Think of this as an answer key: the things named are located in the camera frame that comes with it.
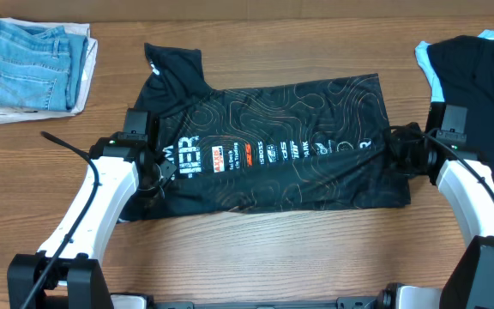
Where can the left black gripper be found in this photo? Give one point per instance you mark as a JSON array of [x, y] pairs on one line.
[[169, 168]]

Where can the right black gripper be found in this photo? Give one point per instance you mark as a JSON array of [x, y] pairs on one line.
[[394, 143]]

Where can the black cycling jersey orange lines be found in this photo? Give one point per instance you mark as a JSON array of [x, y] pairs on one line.
[[306, 146]]

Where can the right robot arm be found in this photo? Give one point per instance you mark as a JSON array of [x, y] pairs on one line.
[[440, 152]]

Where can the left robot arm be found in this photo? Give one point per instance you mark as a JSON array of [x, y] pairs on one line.
[[66, 270]]

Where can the light blue t-shirt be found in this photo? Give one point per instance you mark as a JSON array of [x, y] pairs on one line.
[[423, 60]]

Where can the plain black t-shirt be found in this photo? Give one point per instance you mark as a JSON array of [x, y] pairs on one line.
[[465, 68]]

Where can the folded blue jeans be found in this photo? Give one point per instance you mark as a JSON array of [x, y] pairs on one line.
[[40, 67]]

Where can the folded white cloth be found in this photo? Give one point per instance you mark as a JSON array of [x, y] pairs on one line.
[[86, 68]]

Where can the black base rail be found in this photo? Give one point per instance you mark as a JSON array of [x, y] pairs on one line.
[[357, 302]]

